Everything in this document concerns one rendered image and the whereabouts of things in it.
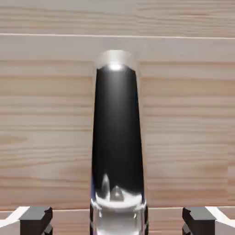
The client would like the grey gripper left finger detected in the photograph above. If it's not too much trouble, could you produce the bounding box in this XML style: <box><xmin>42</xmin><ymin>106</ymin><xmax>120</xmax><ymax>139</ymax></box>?
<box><xmin>0</xmin><ymin>206</ymin><xmax>54</xmax><ymax>235</ymax></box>

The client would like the light wood cabinet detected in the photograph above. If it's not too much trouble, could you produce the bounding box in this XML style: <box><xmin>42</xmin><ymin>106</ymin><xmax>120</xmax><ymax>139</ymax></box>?
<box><xmin>0</xmin><ymin>0</ymin><xmax>235</xmax><ymax>235</ymax></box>

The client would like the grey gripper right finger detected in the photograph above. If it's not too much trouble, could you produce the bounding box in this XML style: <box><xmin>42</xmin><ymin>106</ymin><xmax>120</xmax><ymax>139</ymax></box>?
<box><xmin>182</xmin><ymin>206</ymin><xmax>235</xmax><ymax>235</ymax></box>

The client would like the light wood cabinet door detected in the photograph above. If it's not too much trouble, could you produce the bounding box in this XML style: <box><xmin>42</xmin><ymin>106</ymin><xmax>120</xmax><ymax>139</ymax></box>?
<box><xmin>0</xmin><ymin>33</ymin><xmax>235</xmax><ymax>211</ymax></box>

